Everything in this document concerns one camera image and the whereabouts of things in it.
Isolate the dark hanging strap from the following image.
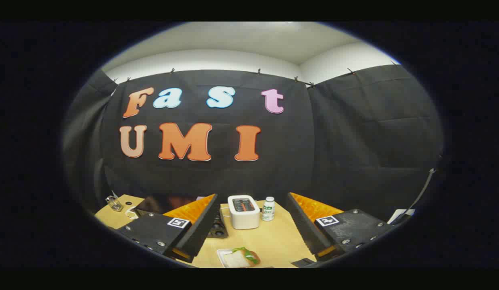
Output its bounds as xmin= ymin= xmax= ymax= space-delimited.
xmin=402 ymin=167 xmax=437 ymax=222

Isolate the white pop-up toaster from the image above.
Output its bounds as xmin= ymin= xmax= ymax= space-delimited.
xmin=227 ymin=195 xmax=261 ymax=230

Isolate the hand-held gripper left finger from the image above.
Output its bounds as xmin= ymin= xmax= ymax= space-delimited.
xmin=117 ymin=193 xmax=222 ymax=263

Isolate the small white drink bottle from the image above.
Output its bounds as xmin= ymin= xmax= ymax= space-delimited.
xmin=262 ymin=197 xmax=276 ymax=222

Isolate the metal wire holder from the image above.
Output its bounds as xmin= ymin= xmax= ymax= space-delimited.
xmin=105 ymin=195 xmax=124 ymax=212

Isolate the white paper sheet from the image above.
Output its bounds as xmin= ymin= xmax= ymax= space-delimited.
xmin=388 ymin=209 xmax=416 ymax=225

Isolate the white ridged dish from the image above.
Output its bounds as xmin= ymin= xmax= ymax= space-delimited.
xmin=217 ymin=249 xmax=252 ymax=268

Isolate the lettuce sandwich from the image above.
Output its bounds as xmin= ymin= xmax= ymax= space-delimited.
xmin=233 ymin=247 xmax=261 ymax=267

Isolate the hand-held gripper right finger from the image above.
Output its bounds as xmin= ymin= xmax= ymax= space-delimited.
xmin=285 ymin=192 xmax=395 ymax=262

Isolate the black toaster oven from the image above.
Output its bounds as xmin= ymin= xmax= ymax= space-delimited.
xmin=134 ymin=194 xmax=230 ymax=239

